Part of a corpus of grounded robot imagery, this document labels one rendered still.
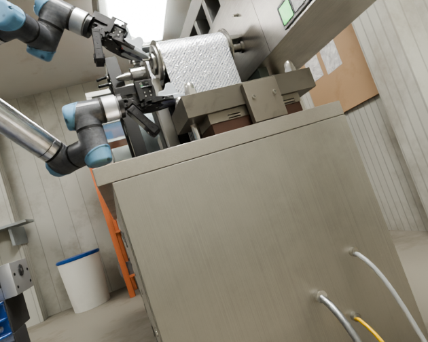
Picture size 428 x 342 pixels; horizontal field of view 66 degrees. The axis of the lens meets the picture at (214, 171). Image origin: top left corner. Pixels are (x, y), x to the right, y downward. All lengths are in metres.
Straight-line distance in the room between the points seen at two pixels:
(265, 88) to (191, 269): 0.50
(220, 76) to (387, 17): 1.50
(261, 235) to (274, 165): 0.17
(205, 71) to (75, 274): 3.46
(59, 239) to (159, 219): 4.22
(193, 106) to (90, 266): 3.56
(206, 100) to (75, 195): 4.13
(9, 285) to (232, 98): 0.78
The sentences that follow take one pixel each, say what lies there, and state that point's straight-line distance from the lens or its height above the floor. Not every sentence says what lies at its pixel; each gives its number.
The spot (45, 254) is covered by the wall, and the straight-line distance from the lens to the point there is 4.96.
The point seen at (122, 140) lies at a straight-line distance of 2.08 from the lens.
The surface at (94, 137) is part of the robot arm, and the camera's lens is 0.98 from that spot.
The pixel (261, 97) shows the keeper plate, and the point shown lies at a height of 0.97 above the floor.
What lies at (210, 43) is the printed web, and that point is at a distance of 1.18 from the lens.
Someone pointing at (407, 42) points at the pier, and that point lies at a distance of 2.41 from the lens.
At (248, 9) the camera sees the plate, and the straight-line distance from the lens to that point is 1.23.
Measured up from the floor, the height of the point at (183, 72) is 1.17.
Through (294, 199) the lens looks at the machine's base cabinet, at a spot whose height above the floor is 0.69.
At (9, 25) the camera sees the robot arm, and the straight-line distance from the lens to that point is 1.08.
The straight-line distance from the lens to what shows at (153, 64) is 1.14.
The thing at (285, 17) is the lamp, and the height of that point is 1.17.
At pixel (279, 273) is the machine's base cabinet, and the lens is 0.81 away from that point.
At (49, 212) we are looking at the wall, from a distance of 4.94.
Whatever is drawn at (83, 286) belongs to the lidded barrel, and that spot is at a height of 0.27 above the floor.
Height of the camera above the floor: 0.76
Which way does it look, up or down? 4 degrees up
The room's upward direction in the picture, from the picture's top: 19 degrees counter-clockwise
